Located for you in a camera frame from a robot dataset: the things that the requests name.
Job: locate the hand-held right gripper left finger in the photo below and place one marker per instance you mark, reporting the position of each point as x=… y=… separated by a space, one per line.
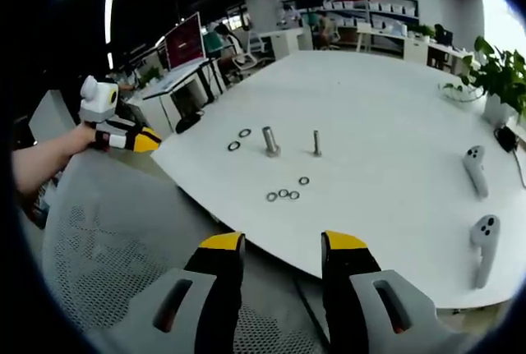
x=213 y=272

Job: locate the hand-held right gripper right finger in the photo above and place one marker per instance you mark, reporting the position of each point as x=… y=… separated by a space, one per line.
x=349 y=272

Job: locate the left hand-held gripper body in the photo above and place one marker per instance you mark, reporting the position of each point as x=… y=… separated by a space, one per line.
x=98 y=101

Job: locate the large metal washer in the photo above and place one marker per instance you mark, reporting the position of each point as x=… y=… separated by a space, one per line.
x=245 y=132
x=233 y=145

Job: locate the small metal washer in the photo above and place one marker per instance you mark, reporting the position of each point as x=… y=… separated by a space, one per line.
x=294 y=195
x=271 y=196
x=283 y=193
x=304 y=180

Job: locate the thick threaded metal stud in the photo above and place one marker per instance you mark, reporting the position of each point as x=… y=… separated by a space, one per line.
x=270 y=140

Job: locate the thin threaded metal stud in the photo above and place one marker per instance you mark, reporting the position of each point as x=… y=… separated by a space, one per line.
x=316 y=143

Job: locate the person's left hand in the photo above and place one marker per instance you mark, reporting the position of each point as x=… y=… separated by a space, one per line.
x=82 y=136

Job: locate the white office desk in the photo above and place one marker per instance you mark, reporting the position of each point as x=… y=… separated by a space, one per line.
x=176 y=83

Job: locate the grey mesh office chair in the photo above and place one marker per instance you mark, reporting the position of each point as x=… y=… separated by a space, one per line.
x=115 y=222

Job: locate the monitor with red screen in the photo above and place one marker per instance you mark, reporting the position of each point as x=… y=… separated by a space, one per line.
x=185 y=42

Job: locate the white swivel office chair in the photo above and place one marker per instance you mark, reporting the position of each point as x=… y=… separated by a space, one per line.
x=246 y=56

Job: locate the grey handheld controller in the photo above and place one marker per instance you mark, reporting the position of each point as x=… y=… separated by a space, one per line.
x=485 y=247
x=476 y=169

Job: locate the black power adapter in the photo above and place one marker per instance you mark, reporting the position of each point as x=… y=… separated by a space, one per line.
x=506 y=138

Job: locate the green potted plant white pot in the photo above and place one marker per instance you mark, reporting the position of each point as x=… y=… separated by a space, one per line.
x=499 y=79

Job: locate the small green desk plant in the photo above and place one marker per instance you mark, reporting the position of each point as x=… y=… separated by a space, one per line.
x=425 y=31

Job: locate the shelf with white bins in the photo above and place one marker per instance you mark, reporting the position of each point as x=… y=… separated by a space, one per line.
x=370 y=5

